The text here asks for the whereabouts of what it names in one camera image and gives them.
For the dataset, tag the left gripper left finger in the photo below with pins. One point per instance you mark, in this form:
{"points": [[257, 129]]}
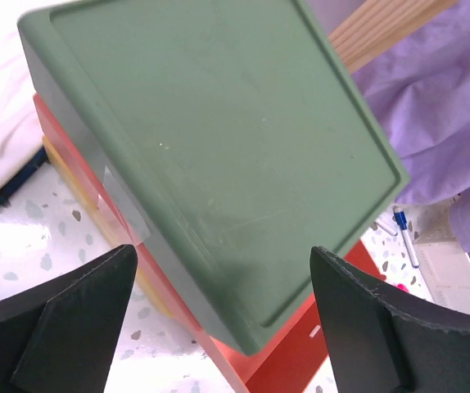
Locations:
{"points": [[61, 335]]}

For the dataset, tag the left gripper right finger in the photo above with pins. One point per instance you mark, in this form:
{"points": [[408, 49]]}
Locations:
{"points": [[382, 339]]}

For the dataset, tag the three-drawer desk organizer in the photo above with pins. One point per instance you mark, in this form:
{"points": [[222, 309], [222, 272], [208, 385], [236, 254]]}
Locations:
{"points": [[230, 139]]}

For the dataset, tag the pink highlighter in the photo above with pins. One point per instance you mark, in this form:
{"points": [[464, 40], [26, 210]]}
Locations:
{"points": [[402, 287]]}

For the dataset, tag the white file rack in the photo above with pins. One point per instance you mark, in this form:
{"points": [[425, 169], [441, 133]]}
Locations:
{"points": [[443, 263]]}

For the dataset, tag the blue cap marker left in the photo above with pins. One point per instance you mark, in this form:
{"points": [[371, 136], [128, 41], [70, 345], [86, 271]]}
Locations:
{"points": [[386, 227]]}

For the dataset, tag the blue cap marker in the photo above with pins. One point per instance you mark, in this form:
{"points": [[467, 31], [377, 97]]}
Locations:
{"points": [[402, 222], [386, 227]]}

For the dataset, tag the blue cap marker right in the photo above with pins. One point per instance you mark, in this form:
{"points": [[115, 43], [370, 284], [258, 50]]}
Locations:
{"points": [[402, 222]]}

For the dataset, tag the folded blue cloth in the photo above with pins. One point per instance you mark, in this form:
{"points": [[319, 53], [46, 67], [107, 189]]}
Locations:
{"points": [[18, 180]]}

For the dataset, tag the folded white cloth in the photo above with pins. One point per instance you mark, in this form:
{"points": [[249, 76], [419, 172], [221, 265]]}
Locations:
{"points": [[20, 133]]}

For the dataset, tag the purple t-shirt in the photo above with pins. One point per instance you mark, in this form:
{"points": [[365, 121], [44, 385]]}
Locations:
{"points": [[419, 91]]}

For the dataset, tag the wooden clothes rack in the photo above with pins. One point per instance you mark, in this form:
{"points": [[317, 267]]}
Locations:
{"points": [[376, 26]]}

